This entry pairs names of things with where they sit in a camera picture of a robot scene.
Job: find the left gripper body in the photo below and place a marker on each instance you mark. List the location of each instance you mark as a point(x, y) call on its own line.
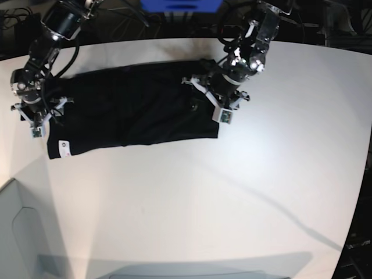
point(221, 90)

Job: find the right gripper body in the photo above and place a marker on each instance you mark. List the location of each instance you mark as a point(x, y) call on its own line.
point(37, 115)

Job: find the black T-shirt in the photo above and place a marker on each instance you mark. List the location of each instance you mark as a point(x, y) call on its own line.
point(131, 105)

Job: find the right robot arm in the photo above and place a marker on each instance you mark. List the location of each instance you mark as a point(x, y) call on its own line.
point(63, 21)

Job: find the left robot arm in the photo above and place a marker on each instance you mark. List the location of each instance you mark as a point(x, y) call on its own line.
point(246, 53)

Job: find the white T-shirt label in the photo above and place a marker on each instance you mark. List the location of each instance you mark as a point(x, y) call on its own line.
point(64, 148)

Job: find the blue plastic bin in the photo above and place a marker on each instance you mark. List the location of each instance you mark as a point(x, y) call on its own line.
point(204, 6)

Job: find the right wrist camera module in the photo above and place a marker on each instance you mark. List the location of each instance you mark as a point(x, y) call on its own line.
point(38, 132)

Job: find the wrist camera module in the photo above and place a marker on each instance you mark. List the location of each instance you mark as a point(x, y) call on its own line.
point(38, 132)
point(222, 115)

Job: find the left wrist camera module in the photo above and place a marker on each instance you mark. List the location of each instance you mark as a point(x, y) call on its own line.
point(222, 115)

